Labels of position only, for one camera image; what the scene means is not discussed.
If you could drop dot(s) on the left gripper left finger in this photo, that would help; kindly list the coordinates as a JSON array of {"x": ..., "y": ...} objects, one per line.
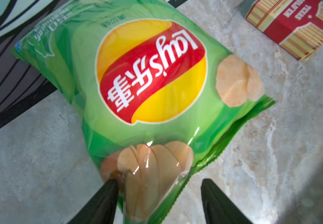
[{"x": 101, "y": 208}]

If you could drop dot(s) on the green chips bag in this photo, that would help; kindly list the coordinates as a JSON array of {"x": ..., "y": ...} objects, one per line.
[{"x": 160, "y": 99}]

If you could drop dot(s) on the red playing card box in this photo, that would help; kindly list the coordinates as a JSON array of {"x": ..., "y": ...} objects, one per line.
[{"x": 296, "y": 26}]

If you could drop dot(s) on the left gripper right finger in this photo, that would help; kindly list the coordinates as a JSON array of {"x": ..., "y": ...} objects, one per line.
[{"x": 218, "y": 208}]

